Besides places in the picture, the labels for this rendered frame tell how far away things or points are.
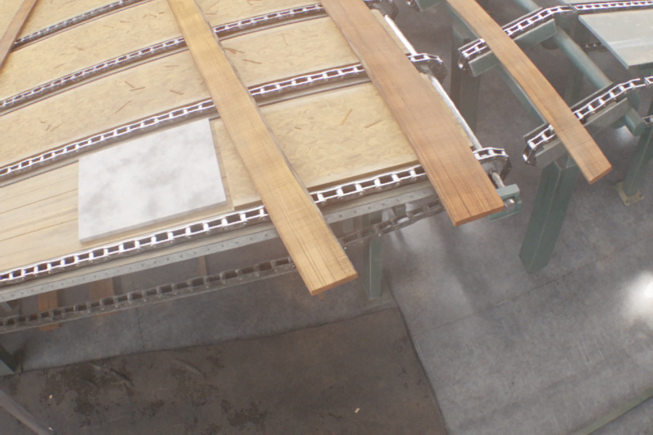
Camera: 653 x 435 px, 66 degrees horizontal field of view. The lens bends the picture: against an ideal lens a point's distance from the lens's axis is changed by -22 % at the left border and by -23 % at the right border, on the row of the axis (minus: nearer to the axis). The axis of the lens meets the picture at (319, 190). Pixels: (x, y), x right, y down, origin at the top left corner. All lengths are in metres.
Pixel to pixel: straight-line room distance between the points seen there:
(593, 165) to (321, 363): 1.45
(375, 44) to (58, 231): 1.59
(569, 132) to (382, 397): 1.35
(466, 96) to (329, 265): 1.66
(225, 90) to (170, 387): 1.34
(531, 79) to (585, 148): 0.44
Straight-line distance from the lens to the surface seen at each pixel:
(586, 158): 2.31
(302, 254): 1.97
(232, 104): 2.51
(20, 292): 2.30
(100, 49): 3.31
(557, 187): 2.57
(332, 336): 2.79
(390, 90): 2.50
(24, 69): 3.53
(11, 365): 3.19
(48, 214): 2.49
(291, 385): 2.69
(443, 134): 2.32
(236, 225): 2.12
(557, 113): 2.45
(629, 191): 3.56
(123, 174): 2.44
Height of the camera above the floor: 2.45
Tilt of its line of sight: 48 degrees down
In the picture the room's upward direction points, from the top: 6 degrees counter-clockwise
